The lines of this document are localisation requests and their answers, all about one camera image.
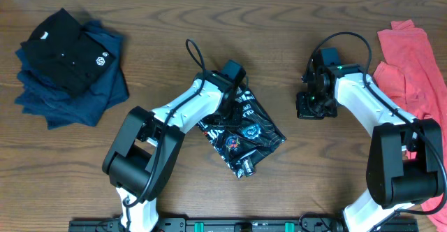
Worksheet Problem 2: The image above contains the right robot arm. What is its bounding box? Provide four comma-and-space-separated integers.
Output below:
296, 64, 446, 231

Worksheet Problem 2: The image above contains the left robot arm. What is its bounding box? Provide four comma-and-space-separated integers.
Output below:
102, 70, 246, 231

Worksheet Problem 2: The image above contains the red shirt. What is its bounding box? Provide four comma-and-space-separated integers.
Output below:
372, 18, 447, 231

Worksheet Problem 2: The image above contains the folded navy blue shirt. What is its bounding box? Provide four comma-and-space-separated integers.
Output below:
15, 20, 129, 129

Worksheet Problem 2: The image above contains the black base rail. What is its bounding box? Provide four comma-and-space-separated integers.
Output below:
68, 212, 420, 232

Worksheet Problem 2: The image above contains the black orange patterned jersey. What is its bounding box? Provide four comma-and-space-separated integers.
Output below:
197, 89, 286, 178

